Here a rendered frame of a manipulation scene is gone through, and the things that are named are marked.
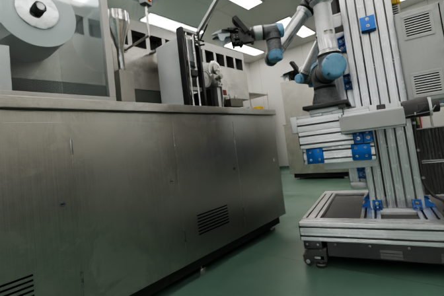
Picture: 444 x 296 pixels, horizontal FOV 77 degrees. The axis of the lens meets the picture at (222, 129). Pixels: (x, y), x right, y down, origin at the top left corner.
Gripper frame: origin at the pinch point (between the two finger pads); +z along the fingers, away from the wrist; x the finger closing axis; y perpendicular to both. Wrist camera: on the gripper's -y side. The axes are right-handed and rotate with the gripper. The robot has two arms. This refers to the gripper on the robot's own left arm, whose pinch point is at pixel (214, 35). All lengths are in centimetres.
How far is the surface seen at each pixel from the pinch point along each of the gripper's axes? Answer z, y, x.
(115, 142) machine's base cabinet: 46, 54, -20
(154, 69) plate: 51, -16, 62
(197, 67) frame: 15.1, -1.6, 38.1
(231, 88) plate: -6, -18, 135
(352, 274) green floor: -50, 123, 11
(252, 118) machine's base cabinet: -18, 32, 61
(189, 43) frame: 17.9, -16.7, 34.4
